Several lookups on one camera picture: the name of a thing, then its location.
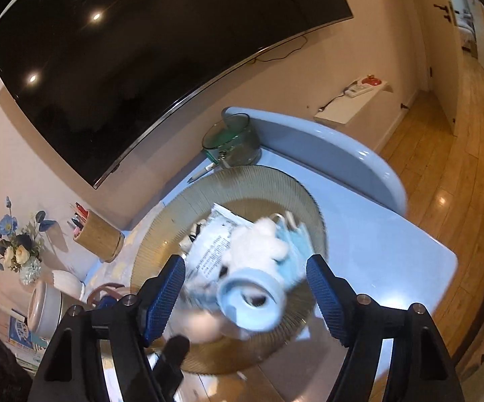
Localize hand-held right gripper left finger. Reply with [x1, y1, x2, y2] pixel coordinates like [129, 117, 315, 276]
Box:
[28, 255, 187, 402]

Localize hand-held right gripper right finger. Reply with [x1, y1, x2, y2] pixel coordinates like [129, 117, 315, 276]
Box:
[306, 255, 465, 402]

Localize blue face masks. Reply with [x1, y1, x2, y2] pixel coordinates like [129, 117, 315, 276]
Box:
[273, 213, 314, 289]

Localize light blue tape roll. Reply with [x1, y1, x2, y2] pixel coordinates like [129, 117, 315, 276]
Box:
[218, 266, 287, 331]

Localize blue white wet wipes pack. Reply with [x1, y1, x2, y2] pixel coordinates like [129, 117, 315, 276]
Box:
[183, 203, 259, 294]

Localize white plush toy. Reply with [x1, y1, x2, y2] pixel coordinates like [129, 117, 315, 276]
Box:
[221, 217, 289, 277]

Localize round glass plate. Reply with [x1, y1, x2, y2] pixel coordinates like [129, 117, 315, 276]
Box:
[131, 165, 326, 373]

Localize white ribbed vase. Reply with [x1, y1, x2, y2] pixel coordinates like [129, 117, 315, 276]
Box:
[51, 270, 87, 302]

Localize beige thermos bottle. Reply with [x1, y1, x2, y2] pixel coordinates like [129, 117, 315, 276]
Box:
[27, 282, 83, 338]

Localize wooden pen holder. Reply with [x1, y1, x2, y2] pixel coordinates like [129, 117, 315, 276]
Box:
[73, 211, 125, 262]

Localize bunch of pens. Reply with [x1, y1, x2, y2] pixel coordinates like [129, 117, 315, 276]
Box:
[69, 202, 89, 231]

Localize blue and white flower bouquet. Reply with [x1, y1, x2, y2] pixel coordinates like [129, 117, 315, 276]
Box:
[0, 196, 56, 285]

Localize white pen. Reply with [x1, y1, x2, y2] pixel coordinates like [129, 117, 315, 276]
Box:
[187, 161, 218, 183]

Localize black curved television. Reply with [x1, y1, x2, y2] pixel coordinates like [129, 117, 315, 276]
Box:
[0, 0, 355, 189]

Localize white wall shelf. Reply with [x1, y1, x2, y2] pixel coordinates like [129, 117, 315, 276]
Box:
[314, 79, 394, 125]

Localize black door handle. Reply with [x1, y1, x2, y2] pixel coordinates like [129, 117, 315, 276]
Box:
[434, 2, 455, 23]

